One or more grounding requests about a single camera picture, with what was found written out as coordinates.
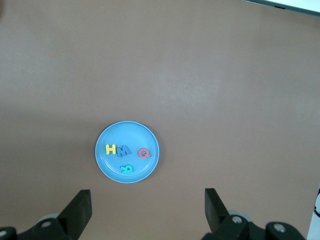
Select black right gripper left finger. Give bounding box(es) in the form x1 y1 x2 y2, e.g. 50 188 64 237
0 189 93 240

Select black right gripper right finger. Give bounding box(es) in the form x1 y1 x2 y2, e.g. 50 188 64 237
204 187 310 240

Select yellow foam letter H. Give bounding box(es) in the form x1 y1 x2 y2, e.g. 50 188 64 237
105 143 117 156

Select blue foam letter M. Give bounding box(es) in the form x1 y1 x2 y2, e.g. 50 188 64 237
115 145 132 159

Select pink foam letter Q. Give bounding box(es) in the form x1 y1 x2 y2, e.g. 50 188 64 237
137 147 153 159

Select blue plate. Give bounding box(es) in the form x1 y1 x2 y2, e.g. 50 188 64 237
94 120 160 185

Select brown table cover sheet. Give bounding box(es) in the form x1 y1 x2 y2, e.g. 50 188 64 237
0 0 320 240

